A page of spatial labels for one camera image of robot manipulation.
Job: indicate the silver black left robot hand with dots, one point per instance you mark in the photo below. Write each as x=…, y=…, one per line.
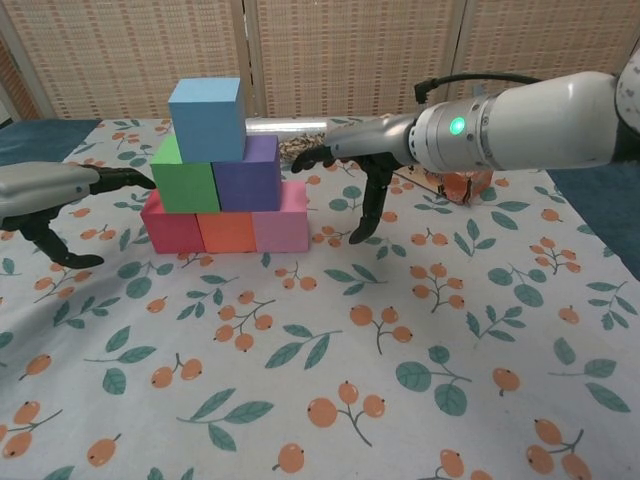
x=35, y=192

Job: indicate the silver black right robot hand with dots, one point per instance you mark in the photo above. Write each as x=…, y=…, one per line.
x=380, y=140

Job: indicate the purple foam cube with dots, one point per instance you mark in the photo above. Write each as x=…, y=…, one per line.
x=247, y=182

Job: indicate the red foam cube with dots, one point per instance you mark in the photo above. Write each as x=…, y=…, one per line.
x=172, y=232

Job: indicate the green foam cube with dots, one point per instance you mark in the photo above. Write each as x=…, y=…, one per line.
x=185, y=185

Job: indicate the light blue foam cube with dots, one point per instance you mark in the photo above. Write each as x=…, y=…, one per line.
x=207, y=125

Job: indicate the orange foam cube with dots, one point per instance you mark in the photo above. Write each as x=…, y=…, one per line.
x=227, y=232

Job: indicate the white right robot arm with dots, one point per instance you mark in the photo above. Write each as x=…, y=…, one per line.
x=540, y=125

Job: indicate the brown white twine bundle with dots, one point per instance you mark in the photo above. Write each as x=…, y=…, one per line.
x=300, y=147

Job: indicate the woven bamboo folding screen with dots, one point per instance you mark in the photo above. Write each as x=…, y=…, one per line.
x=350, y=55

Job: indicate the plastic food wrap roll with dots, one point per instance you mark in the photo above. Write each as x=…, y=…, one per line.
x=290, y=125

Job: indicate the orange biscuit box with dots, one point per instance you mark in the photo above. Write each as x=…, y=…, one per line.
x=465, y=187

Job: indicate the pink foam cube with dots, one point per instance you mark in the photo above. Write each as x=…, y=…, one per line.
x=282, y=230

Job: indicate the teal table cover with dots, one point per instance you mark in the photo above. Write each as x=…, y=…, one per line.
x=600, y=200

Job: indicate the floral printed tablecloth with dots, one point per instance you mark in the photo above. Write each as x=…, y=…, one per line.
x=500, y=350

